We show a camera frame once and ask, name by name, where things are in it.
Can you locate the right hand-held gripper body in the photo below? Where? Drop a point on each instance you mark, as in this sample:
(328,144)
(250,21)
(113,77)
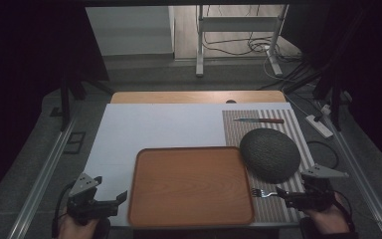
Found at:
(315,197)

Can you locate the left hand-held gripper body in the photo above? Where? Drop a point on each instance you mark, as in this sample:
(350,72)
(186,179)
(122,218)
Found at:
(84,204)

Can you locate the silver metal fork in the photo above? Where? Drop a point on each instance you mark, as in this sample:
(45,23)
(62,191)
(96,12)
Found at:
(262,192)

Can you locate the person's right hand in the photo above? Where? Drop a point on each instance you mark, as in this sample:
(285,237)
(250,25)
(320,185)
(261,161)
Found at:
(330,219)

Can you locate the person's left hand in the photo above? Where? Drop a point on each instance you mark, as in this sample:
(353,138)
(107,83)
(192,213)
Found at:
(76,230)

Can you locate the dark grey round bowl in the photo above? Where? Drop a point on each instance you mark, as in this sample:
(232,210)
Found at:
(270,155)

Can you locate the brown wooden tray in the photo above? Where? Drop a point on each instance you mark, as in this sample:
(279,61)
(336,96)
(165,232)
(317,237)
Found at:
(190,187)

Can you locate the white power strip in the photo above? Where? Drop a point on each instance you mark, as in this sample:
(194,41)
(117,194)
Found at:
(319,126)
(268,68)

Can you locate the striped placemat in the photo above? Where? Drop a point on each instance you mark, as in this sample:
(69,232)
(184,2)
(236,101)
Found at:
(233,132)

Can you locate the white table cover board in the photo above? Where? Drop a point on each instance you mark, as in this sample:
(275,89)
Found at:
(162,127)

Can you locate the black tripod stand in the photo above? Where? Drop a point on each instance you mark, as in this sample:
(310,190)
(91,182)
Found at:
(65,106)

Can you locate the white cabinet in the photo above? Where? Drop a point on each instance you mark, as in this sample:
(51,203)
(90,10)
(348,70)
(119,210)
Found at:
(129,31)

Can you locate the black floor frame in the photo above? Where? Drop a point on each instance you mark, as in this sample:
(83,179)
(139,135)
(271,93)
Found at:
(74,142)

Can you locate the aluminium floor rail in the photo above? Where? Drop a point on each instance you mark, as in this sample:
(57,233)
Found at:
(358,172)
(43,181)

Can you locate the white metal stand frame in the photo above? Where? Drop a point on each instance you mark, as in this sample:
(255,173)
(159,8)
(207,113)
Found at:
(235,24)

